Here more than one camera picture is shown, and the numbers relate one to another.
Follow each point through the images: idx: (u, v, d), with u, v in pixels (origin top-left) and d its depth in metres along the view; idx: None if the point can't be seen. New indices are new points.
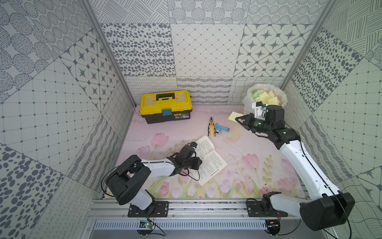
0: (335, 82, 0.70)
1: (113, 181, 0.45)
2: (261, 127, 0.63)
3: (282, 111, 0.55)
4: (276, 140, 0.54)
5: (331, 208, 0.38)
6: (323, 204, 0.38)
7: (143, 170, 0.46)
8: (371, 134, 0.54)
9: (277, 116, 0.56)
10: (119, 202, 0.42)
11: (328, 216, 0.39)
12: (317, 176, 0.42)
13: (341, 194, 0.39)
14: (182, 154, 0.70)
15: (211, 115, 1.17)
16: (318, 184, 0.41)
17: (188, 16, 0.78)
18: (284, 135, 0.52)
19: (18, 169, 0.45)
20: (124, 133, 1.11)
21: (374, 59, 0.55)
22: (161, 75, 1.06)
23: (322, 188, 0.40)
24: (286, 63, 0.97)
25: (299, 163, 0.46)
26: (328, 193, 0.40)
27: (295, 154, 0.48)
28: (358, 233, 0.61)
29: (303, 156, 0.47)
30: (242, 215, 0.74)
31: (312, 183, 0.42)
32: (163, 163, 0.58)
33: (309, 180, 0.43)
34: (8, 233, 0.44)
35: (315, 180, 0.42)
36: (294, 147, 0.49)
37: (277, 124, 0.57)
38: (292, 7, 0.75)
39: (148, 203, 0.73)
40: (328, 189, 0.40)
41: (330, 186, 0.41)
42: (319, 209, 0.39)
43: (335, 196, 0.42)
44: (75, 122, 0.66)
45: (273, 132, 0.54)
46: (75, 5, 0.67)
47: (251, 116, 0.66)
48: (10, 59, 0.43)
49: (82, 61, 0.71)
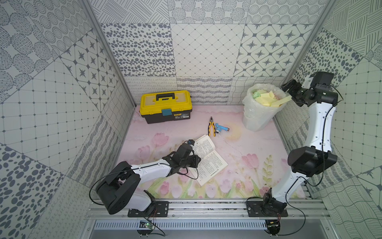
0: (335, 82, 0.70)
1: (102, 191, 0.44)
2: (304, 94, 0.64)
3: (330, 74, 0.55)
4: (312, 97, 0.55)
5: (311, 156, 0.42)
6: (306, 150, 0.47)
7: (133, 178, 0.44)
8: (371, 134, 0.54)
9: (323, 79, 0.56)
10: (111, 211, 0.41)
11: (305, 160, 0.49)
12: (321, 134, 0.48)
13: (327, 155, 0.46)
14: (179, 153, 0.68)
15: (211, 116, 1.16)
16: (314, 139, 0.48)
17: (188, 16, 0.78)
18: (321, 96, 0.52)
19: (18, 169, 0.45)
20: (124, 133, 1.11)
21: (374, 59, 0.55)
22: (161, 75, 1.06)
23: (316, 143, 0.48)
24: (286, 63, 0.97)
25: (314, 119, 0.51)
26: (317, 146, 0.47)
27: (316, 109, 0.51)
28: (358, 233, 0.61)
29: (324, 117, 0.50)
30: (242, 215, 0.74)
31: (311, 137, 0.49)
32: (157, 165, 0.56)
33: (310, 132, 0.51)
34: (8, 233, 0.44)
35: (315, 135, 0.49)
36: (322, 106, 0.51)
37: (322, 87, 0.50)
38: (292, 7, 0.75)
39: (148, 204, 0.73)
40: (319, 146, 0.47)
41: (324, 145, 0.47)
42: (300, 152, 0.49)
43: (321, 152, 0.48)
44: (75, 122, 0.66)
45: (311, 90, 0.55)
46: (75, 5, 0.67)
47: (297, 86, 0.69)
48: (10, 59, 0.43)
49: (82, 61, 0.71)
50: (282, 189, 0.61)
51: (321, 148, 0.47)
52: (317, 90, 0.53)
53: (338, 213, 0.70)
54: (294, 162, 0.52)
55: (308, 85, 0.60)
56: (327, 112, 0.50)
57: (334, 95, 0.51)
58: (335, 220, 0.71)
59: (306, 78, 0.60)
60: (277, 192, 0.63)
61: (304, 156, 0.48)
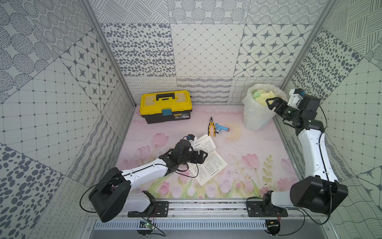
0: (335, 82, 0.70)
1: (95, 199, 0.43)
2: (290, 116, 0.63)
3: (317, 101, 0.54)
4: (298, 125, 0.55)
5: (318, 188, 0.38)
6: (311, 181, 0.40)
7: (124, 184, 0.42)
8: (371, 134, 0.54)
9: (309, 106, 0.55)
10: (104, 220, 0.40)
11: (312, 194, 0.41)
12: (321, 162, 0.44)
13: (335, 184, 0.40)
14: (177, 151, 0.64)
15: (211, 116, 1.16)
16: (316, 168, 0.43)
17: (188, 16, 0.78)
18: (308, 124, 0.52)
19: (18, 169, 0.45)
20: (124, 134, 1.11)
21: (374, 59, 0.55)
22: (161, 75, 1.06)
23: (319, 173, 0.42)
24: (286, 63, 0.97)
25: (310, 147, 0.47)
26: (322, 176, 0.41)
27: (307, 136, 0.50)
28: (358, 233, 0.61)
29: (317, 143, 0.48)
30: (242, 215, 0.75)
31: (312, 166, 0.44)
32: (152, 167, 0.54)
33: (310, 162, 0.45)
34: (8, 233, 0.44)
35: (315, 164, 0.44)
36: (312, 133, 0.50)
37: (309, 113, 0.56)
38: (292, 7, 0.75)
39: (147, 204, 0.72)
40: (323, 175, 0.41)
41: (329, 174, 0.42)
42: (305, 185, 0.41)
43: (328, 181, 0.40)
44: (75, 122, 0.66)
45: (298, 118, 0.56)
46: (75, 5, 0.67)
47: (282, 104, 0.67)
48: (10, 59, 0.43)
49: (82, 61, 0.71)
50: (282, 202, 0.56)
51: (327, 179, 0.41)
52: (303, 117, 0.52)
53: (338, 213, 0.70)
54: (301, 198, 0.42)
55: (293, 102, 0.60)
56: (319, 138, 0.49)
57: (319, 123, 0.52)
58: (335, 220, 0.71)
59: (290, 94, 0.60)
60: (276, 201, 0.61)
61: (311, 190, 0.40)
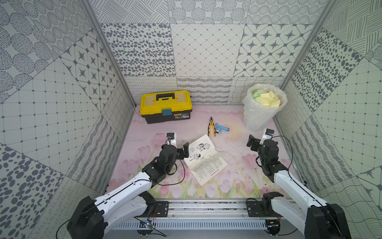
0: (335, 82, 0.70)
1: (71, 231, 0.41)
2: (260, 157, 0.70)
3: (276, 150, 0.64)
4: (269, 174, 0.63)
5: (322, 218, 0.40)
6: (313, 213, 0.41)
7: (95, 218, 0.39)
8: (371, 134, 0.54)
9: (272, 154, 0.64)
10: None
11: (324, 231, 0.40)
12: (306, 192, 0.48)
13: (330, 207, 0.42)
14: (161, 160, 0.59)
15: (211, 116, 1.16)
16: (306, 198, 0.46)
17: (188, 16, 0.78)
18: (274, 170, 0.61)
19: (18, 169, 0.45)
20: (124, 133, 1.11)
21: (374, 59, 0.55)
22: (161, 75, 1.06)
23: (311, 201, 0.44)
24: (286, 63, 0.97)
25: (290, 185, 0.52)
26: (316, 204, 0.44)
27: (280, 177, 0.57)
28: (358, 233, 0.61)
29: (290, 179, 0.54)
30: (242, 215, 0.75)
31: (302, 199, 0.47)
32: (132, 184, 0.50)
33: (299, 196, 0.48)
34: (8, 233, 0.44)
35: (303, 196, 0.47)
36: (282, 174, 0.58)
37: (270, 160, 0.66)
38: (292, 7, 0.75)
39: (144, 208, 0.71)
40: (316, 202, 0.44)
41: (318, 199, 0.45)
42: (314, 223, 0.40)
43: (324, 206, 0.44)
44: (75, 122, 0.66)
45: (266, 168, 0.64)
46: (75, 5, 0.67)
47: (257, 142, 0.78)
48: (10, 59, 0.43)
49: (82, 61, 0.71)
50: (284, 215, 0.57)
51: (320, 204, 0.43)
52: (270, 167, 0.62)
53: None
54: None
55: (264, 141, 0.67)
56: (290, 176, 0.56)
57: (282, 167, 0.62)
58: None
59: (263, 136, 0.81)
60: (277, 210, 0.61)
61: (320, 223, 0.40)
